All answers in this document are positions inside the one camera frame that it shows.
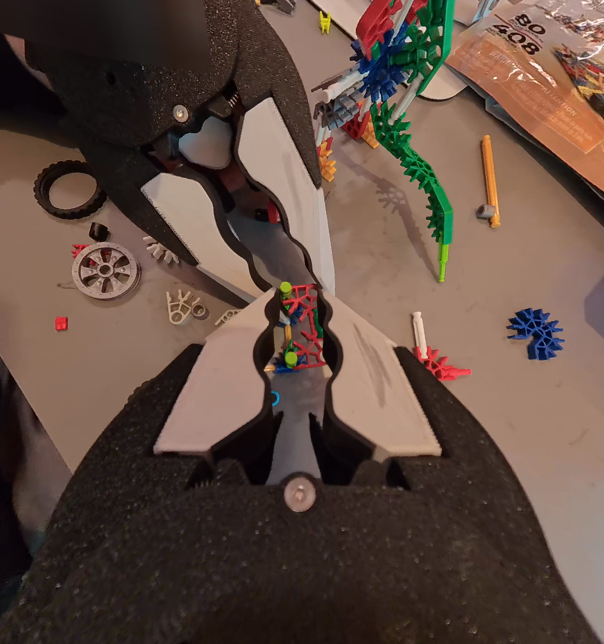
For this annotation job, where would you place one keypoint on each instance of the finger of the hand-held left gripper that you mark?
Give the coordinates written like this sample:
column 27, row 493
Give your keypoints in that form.
column 196, row 226
column 282, row 171

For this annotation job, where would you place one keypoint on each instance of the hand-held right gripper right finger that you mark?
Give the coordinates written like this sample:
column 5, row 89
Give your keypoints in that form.
column 382, row 392

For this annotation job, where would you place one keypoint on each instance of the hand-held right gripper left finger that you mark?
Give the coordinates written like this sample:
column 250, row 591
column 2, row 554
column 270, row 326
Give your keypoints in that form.
column 217, row 397

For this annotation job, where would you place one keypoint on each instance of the orange rod blue connector frame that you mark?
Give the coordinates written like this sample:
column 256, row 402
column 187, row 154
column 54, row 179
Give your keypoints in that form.
column 287, row 357

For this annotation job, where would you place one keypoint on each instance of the red connector pair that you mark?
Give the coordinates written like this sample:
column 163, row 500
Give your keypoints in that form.
column 304, row 302

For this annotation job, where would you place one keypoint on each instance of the white snowflake connector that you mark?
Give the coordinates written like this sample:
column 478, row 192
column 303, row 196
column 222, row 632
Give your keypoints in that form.
column 161, row 250

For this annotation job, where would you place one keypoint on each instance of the red connector white rod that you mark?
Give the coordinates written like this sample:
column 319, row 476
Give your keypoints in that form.
column 438, row 362

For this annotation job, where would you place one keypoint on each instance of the grey fan connector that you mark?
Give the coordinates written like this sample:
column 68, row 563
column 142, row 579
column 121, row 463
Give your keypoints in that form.
column 179, row 307

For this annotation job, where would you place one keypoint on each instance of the small black piece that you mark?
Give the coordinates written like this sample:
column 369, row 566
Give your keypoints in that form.
column 99, row 231

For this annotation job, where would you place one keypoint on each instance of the grey wheel hub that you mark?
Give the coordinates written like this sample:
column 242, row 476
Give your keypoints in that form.
column 106, row 272

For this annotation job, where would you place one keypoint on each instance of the small red connector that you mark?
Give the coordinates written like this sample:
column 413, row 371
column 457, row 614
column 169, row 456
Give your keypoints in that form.
column 79, row 250

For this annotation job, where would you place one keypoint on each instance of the multicolour toy model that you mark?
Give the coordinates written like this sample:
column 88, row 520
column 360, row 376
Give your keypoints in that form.
column 387, row 55

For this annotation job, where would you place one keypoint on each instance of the small yellow connector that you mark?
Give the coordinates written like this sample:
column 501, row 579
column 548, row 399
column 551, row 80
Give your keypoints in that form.
column 324, row 20

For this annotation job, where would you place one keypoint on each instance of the black rubber tire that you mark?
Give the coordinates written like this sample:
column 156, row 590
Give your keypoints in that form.
column 43, row 191

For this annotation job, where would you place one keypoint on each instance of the blue snowflake connector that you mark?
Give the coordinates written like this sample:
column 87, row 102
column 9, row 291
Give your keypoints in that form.
column 536, row 332

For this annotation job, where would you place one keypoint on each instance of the small red piece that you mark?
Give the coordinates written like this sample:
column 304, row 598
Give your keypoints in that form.
column 61, row 323

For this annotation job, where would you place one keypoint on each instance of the orange rod grey end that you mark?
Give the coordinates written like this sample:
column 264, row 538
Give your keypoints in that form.
column 490, row 181

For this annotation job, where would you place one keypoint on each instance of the printed toy packet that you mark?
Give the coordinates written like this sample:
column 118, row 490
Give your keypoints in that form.
column 553, row 91

